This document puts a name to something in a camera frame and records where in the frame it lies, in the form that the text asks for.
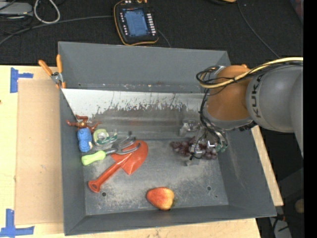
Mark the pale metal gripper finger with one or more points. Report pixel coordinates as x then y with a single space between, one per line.
186 127
192 159

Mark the purple toy grapes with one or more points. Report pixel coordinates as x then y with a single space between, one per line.
180 147

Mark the grey metal bin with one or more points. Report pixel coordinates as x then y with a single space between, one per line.
158 182

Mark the red and yellow toy strawberry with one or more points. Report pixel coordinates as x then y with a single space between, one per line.
160 197

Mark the red toy shovel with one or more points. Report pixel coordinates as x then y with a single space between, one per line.
131 160

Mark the clear tape dispenser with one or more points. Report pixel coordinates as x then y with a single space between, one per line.
102 136

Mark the blue knitted toy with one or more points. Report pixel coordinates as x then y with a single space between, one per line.
84 139

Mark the red-brown toy insect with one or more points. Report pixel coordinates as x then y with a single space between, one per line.
81 123

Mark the brown cardboard board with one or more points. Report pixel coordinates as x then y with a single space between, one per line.
37 152

